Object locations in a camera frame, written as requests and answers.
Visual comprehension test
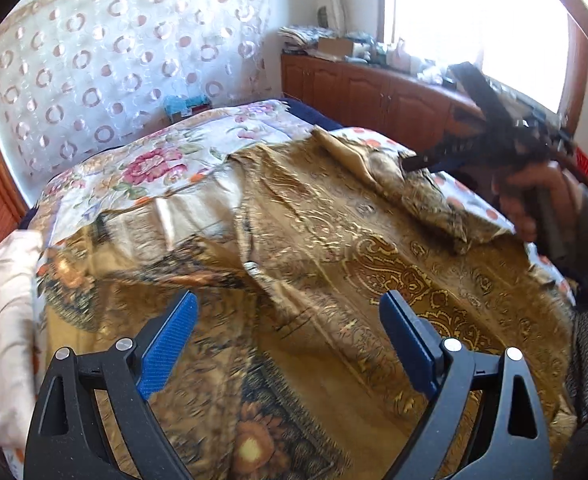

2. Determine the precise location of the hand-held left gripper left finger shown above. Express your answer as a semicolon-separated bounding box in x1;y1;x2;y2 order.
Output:
24;290;199;480

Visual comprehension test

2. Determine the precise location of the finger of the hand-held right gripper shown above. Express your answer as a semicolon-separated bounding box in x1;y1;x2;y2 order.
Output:
401;139;505;173
449;62;521;132

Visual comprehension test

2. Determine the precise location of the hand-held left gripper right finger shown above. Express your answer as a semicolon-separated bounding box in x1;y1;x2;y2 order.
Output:
379;289;556;480

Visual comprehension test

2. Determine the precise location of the golden paisley patterned cloth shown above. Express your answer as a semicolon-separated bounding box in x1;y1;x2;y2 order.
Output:
36;127;580;480

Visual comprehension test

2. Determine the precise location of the person's right hand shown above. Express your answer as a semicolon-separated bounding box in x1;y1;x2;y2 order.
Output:
493;160;588;257

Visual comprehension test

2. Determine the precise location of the orange fruit print bedsheet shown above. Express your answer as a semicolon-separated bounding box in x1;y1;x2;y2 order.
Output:
334;127;577;306

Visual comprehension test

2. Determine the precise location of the window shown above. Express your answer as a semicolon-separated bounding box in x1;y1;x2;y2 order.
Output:
381;0;588;121

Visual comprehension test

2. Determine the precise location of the wooden cabinet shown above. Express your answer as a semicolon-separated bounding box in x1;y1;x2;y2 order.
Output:
280;52;485;138

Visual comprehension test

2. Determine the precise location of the navy blanket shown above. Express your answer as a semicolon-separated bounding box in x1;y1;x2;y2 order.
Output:
280;97;345;132

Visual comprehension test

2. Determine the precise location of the cardboard box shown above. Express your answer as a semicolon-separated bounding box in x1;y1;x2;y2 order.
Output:
316;37;359;62

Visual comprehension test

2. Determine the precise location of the cream folded pillow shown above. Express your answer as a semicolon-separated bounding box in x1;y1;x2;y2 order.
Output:
0;230;47;453

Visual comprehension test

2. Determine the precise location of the cream window curtain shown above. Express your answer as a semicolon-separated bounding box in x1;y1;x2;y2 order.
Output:
313;0;391;45

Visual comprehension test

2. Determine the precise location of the stack of folded printed cloths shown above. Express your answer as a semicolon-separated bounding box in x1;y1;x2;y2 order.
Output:
278;25;335;54

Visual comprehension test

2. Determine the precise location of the pink floral blanket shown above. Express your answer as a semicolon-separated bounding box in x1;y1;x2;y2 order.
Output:
36;99;347;241

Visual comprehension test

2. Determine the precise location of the blue box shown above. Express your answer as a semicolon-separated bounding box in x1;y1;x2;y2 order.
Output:
164;94;213;124

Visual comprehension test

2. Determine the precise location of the sheer curtain with circle pattern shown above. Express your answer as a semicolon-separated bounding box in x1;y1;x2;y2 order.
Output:
0;0;277;183

